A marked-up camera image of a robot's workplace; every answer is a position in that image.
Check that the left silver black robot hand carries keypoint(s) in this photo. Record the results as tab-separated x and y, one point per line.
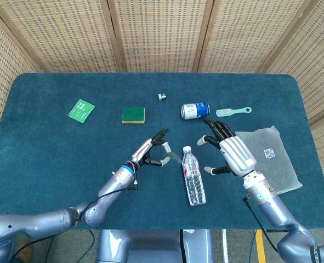
144	150

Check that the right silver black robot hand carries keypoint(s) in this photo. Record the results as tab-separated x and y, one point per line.
235	153

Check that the grey worm-shaped object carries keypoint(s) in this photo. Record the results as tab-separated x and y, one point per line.
175	157

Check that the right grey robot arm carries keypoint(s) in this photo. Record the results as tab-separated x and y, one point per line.
277	202

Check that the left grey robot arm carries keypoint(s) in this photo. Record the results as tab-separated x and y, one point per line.
109	186

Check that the green yellow sponge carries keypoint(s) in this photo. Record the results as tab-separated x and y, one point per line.
133	115

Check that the mint green brush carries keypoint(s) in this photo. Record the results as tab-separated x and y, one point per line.
223	112

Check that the clear plastic water bottle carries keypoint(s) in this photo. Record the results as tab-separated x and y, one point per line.
194	178

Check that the grey translucent plastic bag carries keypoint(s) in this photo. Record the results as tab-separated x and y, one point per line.
282	170

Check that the small metal nut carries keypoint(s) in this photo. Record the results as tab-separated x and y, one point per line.
162	97

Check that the blue white soda can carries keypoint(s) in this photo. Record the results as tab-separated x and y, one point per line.
194	111

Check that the green paper packet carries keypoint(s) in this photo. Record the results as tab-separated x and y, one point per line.
80	111

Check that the blue felt table cover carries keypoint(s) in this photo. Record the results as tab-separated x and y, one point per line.
68	164

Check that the grey robot torso base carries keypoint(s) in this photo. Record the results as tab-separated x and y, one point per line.
150	246

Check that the bamboo folding screen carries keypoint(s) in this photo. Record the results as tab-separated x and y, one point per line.
161	35

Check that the brown rounded object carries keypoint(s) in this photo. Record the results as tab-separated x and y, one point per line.
24	248

